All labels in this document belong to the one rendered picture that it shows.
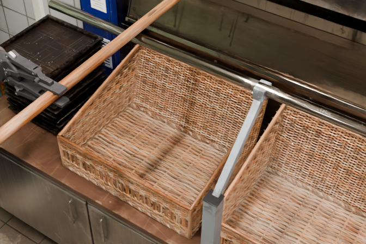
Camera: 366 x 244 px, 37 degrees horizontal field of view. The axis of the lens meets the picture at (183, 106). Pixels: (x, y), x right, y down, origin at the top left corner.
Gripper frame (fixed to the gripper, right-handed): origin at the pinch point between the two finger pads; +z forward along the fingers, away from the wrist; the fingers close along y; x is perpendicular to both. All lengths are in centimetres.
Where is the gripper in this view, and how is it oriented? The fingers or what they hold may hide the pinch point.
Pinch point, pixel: (54, 92)
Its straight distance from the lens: 135.2
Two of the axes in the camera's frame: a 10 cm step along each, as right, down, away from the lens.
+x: -5.5, 5.6, -6.2
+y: -0.1, 7.4, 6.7
